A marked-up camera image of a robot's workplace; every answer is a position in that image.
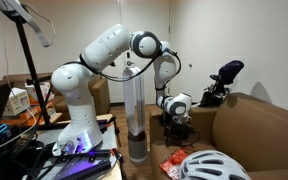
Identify white bicycle helmet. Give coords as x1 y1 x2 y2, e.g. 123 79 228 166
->
178 149 252 180

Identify small white cardboard box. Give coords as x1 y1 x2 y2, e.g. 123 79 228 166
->
1 87 31 117

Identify white cable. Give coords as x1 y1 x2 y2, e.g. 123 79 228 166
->
0 0 38 156

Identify black camera tripod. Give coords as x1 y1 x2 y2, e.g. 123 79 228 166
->
13 15 69 130

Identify robot mounting table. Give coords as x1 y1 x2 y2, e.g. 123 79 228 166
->
23 113 128 180

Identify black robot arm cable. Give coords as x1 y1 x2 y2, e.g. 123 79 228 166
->
63 48 182 101

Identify silver golf club heads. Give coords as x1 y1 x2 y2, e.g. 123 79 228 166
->
209 73 222 84

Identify white printed box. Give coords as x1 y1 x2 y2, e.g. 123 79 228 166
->
24 81 56 106

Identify black golf bag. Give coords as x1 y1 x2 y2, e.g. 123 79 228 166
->
199 83 232 108

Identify brown cardboard box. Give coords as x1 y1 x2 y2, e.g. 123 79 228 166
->
87 77 112 116

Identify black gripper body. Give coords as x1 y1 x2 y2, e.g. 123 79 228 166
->
164 120 194 139

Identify white door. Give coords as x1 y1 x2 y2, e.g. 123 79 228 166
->
118 0 172 105

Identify red handled clamp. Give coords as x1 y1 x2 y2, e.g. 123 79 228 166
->
109 147 128 180

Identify brown armchair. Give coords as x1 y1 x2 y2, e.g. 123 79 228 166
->
149 92 288 180

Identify grey strap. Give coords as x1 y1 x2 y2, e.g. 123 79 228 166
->
0 0 52 48

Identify orange snack bag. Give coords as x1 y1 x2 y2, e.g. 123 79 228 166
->
159 147 190 180

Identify navy golf club head cover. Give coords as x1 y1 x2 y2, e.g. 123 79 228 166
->
217 59 245 86

